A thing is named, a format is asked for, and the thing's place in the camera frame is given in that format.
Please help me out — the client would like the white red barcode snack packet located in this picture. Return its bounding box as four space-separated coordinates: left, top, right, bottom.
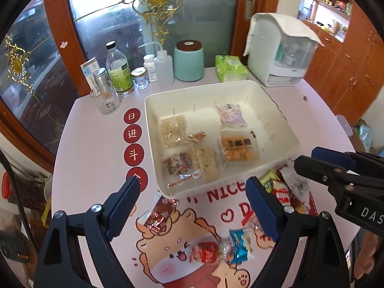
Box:
279 160 310 214

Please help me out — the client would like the purple white snack packet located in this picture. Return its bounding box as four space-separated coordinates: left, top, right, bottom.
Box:
216 103 247 126

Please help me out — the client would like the beige rice cracker packet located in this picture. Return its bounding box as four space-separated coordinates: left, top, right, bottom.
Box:
160 115 188 148

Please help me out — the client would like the person's right hand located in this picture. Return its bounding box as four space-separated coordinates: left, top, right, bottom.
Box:
354 231 382 280

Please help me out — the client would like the white red cookie packet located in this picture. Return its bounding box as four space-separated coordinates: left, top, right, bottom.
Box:
272 180 292 206

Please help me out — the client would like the red snowflake candy packet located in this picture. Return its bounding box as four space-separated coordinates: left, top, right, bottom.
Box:
138 191 178 235

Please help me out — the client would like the green yellow snack packet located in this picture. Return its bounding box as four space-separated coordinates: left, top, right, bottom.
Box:
259 169 280 193

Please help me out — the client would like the blue candy wrapper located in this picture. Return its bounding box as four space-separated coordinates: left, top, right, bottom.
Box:
229 228 253 264

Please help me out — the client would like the wooden cabinet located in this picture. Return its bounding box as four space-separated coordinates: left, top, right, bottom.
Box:
304 0 383 124

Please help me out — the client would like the orange cookie packet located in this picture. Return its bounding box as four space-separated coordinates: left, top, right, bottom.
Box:
219 129 260 163

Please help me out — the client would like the mixed nut bar packet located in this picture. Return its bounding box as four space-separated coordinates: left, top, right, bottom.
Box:
162 151 201 188

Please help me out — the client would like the red wrapped candy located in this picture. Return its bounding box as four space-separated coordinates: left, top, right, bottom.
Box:
189 240 234 264

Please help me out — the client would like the oat bar packet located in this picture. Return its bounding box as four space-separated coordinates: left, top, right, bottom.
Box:
189 144 219 183

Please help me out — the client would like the clear glass cup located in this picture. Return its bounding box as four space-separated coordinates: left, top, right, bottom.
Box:
90 81 120 115

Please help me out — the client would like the small orange candy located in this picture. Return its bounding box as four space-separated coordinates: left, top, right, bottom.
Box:
189 131 206 143

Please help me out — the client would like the white plastic storage bin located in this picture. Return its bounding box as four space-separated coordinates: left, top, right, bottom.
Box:
144 81 300 198

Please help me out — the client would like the white desktop organizer cabinet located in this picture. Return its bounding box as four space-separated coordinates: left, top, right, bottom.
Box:
246 19 321 87

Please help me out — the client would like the green tissue pack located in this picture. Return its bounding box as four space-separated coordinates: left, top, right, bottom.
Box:
215 55 250 83

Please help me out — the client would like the silver metal can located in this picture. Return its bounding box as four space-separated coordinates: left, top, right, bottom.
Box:
93 68 108 94

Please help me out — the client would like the small glass jar gold lid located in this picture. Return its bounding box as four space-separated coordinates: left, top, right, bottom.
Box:
131 66 149 90

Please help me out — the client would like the white cloth cover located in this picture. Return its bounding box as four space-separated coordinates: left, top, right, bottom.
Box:
243 12 324 57

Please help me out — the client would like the clear bottle green label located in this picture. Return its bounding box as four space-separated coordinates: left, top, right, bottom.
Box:
105 41 134 96

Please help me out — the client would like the white blue carton box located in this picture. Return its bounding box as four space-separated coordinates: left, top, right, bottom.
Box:
80 57 100 96

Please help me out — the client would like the white squeeze wash bottle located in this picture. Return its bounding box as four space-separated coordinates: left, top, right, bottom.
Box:
139 41 174 88

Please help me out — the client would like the small white pill bottle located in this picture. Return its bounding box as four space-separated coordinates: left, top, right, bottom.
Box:
143 54 157 83

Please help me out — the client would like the teal ceramic canister brown lid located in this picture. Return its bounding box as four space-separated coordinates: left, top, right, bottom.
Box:
173 40 204 82

